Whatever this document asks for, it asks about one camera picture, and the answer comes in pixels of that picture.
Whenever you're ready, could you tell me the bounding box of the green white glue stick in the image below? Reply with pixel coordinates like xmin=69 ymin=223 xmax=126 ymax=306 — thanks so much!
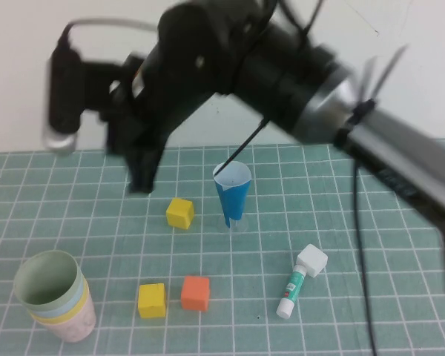
xmin=275 ymin=263 xmax=307 ymax=320

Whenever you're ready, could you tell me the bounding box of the pink plastic cup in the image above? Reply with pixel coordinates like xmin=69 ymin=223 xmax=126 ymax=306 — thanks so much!
xmin=40 ymin=292 xmax=96 ymax=343

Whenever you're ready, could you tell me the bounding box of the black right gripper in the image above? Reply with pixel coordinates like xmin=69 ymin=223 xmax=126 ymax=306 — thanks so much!
xmin=99 ymin=50 xmax=217 ymax=195

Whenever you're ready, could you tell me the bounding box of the green plastic cup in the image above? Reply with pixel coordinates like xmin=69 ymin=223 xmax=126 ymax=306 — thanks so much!
xmin=13 ymin=250 xmax=83 ymax=312

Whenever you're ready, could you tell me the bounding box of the blue paper cone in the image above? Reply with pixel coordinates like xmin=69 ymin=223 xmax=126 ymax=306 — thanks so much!
xmin=212 ymin=161 xmax=251 ymax=229

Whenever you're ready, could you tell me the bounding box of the light blue plastic cup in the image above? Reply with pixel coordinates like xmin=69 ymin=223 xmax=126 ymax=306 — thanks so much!
xmin=25 ymin=276 xmax=88 ymax=318

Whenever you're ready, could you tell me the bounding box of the yellow plastic cup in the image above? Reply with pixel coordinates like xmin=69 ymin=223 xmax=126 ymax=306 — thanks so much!
xmin=31 ymin=287 xmax=90 ymax=326

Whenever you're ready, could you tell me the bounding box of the yellow foam cube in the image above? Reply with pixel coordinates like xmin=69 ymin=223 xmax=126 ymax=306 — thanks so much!
xmin=137 ymin=283 xmax=167 ymax=319
xmin=165 ymin=197 xmax=195 ymax=230

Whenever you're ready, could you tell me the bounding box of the green grid tablecloth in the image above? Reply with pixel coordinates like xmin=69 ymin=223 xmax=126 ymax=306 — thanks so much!
xmin=0 ymin=139 xmax=445 ymax=356

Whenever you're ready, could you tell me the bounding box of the white foam cube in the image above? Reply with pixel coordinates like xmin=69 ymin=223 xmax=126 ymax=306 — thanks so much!
xmin=295 ymin=243 xmax=329 ymax=278

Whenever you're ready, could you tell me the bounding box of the right camera cable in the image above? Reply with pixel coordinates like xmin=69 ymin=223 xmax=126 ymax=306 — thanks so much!
xmin=57 ymin=16 xmax=165 ymax=49

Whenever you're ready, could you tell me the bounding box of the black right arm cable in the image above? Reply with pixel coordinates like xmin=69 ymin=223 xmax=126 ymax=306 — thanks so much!
xmin=351 ymin=159 xmax=380 ymax=356

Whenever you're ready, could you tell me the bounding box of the orange foam cube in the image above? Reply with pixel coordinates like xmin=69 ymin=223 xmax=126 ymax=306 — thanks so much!
xmin=180 ymin=275 xmax=211 ymax=312

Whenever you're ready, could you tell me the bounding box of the black cable tie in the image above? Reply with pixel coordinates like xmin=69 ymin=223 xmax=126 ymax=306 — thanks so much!
xmin=350 ymin=43 xmax=409 ymax=125
xmin=213 ymin=116 xmax=269 ymax=177

